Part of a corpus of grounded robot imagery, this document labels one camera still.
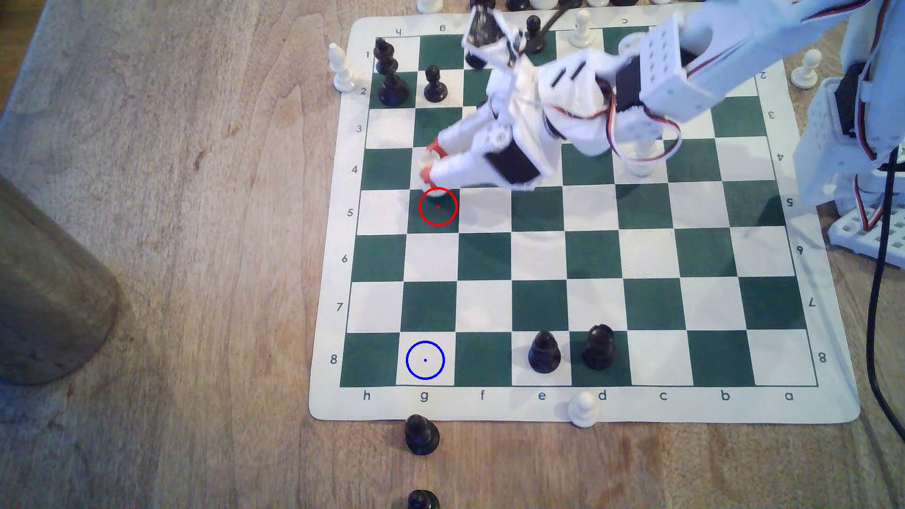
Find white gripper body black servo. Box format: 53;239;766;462
484;51;626;192

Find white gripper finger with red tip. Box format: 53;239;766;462
426;116;513;160
420;150;499;192

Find white pawn chess piece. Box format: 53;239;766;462
790;49;823;90
569;9;595;49
568;391;599;428

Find black king chess piece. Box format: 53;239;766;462
372;37;410;107

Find white bishop chess piece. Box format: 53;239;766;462
328;43;359;93
625;141;658;178

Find green white chess board mat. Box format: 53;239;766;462
309;0;861;425

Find black bishop chess piece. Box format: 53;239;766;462
528;330;562;374

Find black rook chess piece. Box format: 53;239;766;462
581;324;617;370

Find blurred wooden cylinder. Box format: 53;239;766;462
0;173;121;386

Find red white servo wires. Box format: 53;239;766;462
853;172;893;233

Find black cable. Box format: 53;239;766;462
868;145;905;432

